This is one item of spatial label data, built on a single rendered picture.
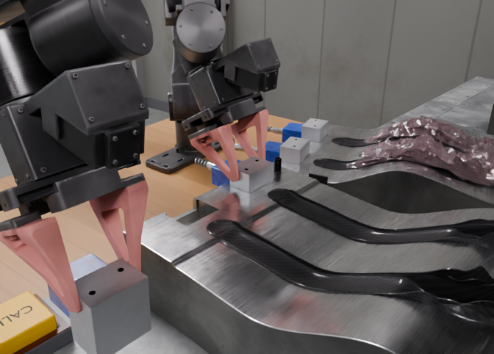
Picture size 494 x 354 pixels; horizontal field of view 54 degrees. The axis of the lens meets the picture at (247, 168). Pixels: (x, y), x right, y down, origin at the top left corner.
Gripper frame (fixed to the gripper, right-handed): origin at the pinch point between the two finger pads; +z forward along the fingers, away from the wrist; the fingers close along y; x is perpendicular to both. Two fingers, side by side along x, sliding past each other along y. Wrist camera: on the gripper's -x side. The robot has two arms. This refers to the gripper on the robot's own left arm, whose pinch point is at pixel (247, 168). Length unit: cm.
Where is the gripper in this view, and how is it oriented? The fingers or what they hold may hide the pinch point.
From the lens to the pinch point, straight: 65.6
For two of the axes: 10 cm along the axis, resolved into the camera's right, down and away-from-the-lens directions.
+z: 3.8, 9.2, 0.7
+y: 6.7, -3.2, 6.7
